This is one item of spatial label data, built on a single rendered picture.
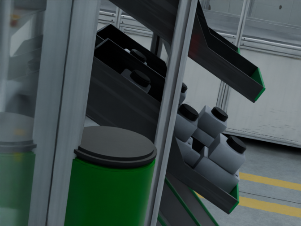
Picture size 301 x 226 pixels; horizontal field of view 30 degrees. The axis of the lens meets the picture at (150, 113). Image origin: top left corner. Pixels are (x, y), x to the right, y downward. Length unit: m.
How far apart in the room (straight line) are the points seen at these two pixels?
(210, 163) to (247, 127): 3.99
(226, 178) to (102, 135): 0.52
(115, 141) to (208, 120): 0.63
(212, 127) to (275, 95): 3.80
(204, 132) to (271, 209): 2.85
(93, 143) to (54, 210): 0.04
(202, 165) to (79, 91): 0.54
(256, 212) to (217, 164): 2.86
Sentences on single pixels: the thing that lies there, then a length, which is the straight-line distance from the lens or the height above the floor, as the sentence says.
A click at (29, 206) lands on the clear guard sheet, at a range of 0.20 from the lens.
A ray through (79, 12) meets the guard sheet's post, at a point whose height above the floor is 1.48.
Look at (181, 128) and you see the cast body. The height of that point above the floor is 1.28.
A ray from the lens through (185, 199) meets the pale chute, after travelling 1.08.
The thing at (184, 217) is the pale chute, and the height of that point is 1.10.
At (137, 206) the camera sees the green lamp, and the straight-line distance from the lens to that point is 0.31.
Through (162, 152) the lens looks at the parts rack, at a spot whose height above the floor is 1.27.
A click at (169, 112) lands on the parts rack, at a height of 1.32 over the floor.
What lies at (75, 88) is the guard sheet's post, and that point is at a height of 1.45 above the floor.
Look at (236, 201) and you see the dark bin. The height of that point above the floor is 1.21.
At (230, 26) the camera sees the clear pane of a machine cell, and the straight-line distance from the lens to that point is 4.60.
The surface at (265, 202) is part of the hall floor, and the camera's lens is 3.84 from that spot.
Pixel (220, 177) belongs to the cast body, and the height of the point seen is 1.22.
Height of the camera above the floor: 1.52
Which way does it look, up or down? 17 degrees down
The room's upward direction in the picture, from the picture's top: 10 degrees clockwise
